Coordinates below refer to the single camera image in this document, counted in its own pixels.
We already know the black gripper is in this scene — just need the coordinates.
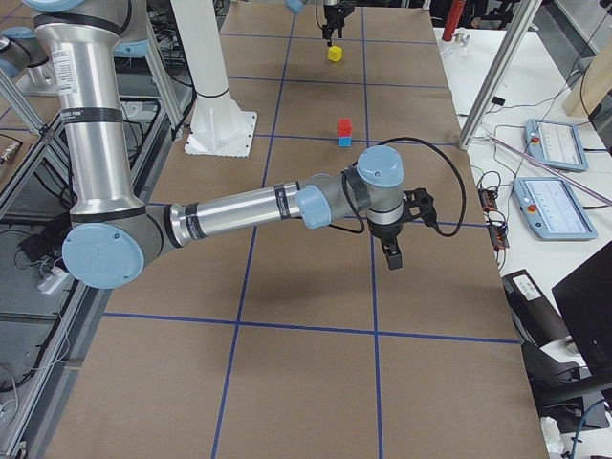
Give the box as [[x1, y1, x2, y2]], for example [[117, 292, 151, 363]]
[[367, 220, 402, 271], [322, 0, 354, 47]]

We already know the yellow block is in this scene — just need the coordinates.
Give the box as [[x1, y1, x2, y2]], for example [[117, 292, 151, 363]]
[[327, 45, 343, 62]]

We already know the red block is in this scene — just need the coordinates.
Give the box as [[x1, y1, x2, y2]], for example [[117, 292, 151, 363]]
[[337, 118, 353, 138]]

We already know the blue block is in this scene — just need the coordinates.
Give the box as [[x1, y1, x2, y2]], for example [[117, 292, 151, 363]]
[[338, 136, 352, 147]]

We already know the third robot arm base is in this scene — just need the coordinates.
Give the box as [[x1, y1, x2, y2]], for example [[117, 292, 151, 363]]
[[1, 26, 57, 97]]

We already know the orange terminal board near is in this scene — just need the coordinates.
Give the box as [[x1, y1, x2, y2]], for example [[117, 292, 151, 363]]
[[487, 220, 509, 251]]

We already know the orange terminal board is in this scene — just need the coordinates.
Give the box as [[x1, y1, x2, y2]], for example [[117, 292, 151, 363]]
[[478, 188, 498, 212], [487, 220, 509, 251]]

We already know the orange terminal board far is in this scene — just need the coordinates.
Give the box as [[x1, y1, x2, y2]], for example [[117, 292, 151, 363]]
[[478, 188, 498, 212]]

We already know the red cylinder bottle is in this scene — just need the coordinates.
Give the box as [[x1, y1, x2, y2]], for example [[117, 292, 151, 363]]
[[442, 0, 466, 42]]

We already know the metal fitting with white tube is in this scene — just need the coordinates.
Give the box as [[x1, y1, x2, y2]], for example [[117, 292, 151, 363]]
[[452, 28, 470, 48]]

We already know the black box with label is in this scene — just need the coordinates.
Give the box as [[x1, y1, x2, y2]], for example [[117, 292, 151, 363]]
[[501, 270, 570, 347]]

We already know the near teach pendant tablet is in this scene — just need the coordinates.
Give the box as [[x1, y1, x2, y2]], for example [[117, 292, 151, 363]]
[[513, 177, 598, 241]]

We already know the teach pendant tablet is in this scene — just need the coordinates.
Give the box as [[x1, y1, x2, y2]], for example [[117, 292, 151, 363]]
[[513, 177, 598, 241], [524, 119, 588, 172]]

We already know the black monitor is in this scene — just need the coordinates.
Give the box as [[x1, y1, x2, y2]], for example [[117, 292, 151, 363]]
[[553, 243, 611, 373]]

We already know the far teach pendant tablet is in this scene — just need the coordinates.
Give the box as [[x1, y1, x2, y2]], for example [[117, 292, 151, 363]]
[[524, 119, 588, 172]]

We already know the black monitor stand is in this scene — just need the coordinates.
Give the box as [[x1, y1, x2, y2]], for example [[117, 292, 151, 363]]
[[521, 342, 611, 433]]

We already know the wooden board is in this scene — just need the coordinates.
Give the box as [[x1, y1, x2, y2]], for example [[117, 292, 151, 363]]
[[562, 41, 612, 118]]

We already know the white power strip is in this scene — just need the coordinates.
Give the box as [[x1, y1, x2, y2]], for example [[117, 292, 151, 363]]
[[37, 270, 70, 295]]

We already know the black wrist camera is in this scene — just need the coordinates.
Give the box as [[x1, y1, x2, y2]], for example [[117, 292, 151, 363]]
[[400, 187, 437, 228]]

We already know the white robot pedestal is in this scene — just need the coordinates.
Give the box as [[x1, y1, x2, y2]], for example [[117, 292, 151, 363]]
[[172, 1, 257, 158]]

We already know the aluminium frame post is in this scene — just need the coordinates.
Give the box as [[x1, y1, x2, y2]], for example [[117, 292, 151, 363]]
[[457, 0, 542, 150]]

